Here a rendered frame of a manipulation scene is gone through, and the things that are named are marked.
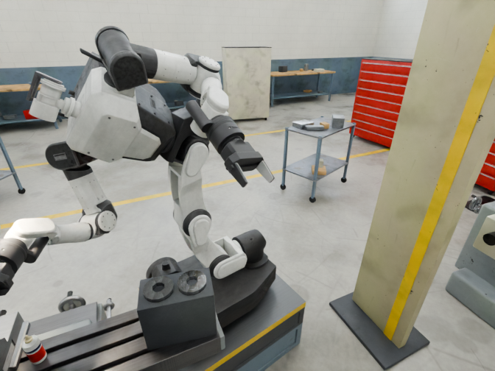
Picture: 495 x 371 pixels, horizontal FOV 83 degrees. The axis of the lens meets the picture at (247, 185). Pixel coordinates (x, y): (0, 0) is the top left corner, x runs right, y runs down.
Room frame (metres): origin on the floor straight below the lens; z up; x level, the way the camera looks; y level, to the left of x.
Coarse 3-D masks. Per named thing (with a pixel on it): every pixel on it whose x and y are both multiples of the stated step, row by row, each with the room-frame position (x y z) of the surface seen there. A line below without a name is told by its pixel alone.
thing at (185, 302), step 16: (192, 272) 0.66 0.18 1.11; (208, 272) 0.67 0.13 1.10; (144, 288) 0.59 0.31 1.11; (160, 288) 0.60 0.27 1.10; (176, 288) 0.60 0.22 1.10; (192, 288) 0.59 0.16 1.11; (208, 288) 0.60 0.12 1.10; (144, 304) 0.55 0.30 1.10; (160, 304) 0.55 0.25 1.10; (176, 304) 0.55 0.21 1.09; (192, 304) 0.56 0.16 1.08; (208, 304) 0.57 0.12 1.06; (144, 320) 0.53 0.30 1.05; (160, 320) 0.54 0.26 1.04; (176, 320) 0.55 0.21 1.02; (192, 320) 0.56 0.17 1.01; (208, 320) 0.57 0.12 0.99; (144, 336) 0.52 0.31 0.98; (160, 336) 0.53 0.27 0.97; (176, 336) 0.55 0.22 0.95; (192, 336) 0.56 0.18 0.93
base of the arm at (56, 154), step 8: (56, 144) 0.91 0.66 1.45; (64, 144) 0.91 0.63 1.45; (48, 152) 0.90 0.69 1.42; (56, 152) 0.90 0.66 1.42; (64, 152) 0.90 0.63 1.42; (72, 152) 0.90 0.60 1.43; (48, 160) 0.90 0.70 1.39; (56, 160) 0.90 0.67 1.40; (64, 160) 0.90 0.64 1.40; (72, 160) 0.90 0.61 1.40; (80, 160) 0.91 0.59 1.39; (88, 160) 0.94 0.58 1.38; (56, 168) 0.90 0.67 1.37; (64, 168) 0.89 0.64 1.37; (72, 168) 0.90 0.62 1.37
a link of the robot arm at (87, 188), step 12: (72, 180) 0.90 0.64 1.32; (84, 180) 0.91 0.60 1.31; (96, 180) 0.95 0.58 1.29; (84, 192) 0.89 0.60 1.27; (96, 192) 0.92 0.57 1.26; (84, 204) 0.89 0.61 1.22; (96, 204) 0.89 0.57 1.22; (108, 204) 0.91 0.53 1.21; (108, 216) 0.88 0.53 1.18; (108, 228) 0.85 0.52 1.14
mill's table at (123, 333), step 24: (72, 336) 0.57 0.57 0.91; (96, 336) 0.57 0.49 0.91; (120, 336) 0.57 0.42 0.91; (216, 336) 0.57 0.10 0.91; (24, 360) 0.51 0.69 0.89; (48, 360) 0.50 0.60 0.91; (72, 360) 0.50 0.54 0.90; (96, 360) 0.50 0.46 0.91; (120, 360) 0.50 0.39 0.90; (144, 360) 0.50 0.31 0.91; (168, 360) 0.50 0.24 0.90; (192, 360) 0.53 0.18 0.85
